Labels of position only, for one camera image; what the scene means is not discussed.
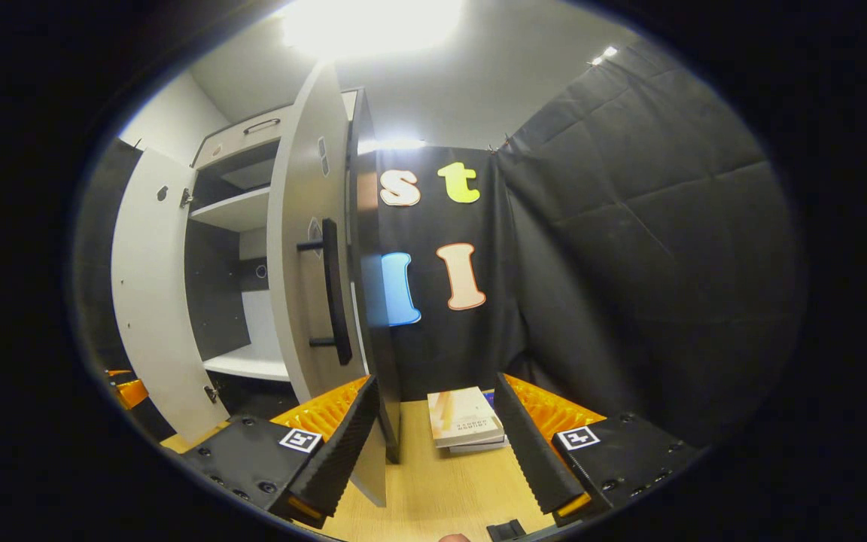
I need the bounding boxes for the white book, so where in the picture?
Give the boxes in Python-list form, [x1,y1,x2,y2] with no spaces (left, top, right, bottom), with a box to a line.
[449,437,511,455]

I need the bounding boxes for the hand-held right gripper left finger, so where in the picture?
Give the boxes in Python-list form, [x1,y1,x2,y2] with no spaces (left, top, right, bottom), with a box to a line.
[181,375,379,528]

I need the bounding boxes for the beige cover book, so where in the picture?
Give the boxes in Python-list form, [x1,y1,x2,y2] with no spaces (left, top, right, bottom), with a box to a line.
[427,386,506,449]

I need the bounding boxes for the grey cabinet door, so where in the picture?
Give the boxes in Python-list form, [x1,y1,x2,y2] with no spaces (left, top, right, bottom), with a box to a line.
[266,62,389,507]
[110,147,231,445]

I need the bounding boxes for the ceiling light strip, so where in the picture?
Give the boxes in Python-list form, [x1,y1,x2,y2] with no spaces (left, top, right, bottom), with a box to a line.
[358,137,427,155]

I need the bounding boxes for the large ceiling light panel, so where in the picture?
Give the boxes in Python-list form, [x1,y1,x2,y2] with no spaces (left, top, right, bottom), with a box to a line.
[281,0,464,61]

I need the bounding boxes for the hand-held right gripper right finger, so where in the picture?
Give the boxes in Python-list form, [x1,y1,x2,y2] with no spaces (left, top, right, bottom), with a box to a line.
[492,372,701,528]

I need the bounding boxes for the grey cabinet with shelves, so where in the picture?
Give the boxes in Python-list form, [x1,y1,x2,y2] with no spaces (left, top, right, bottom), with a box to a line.
[181,87,404,464]

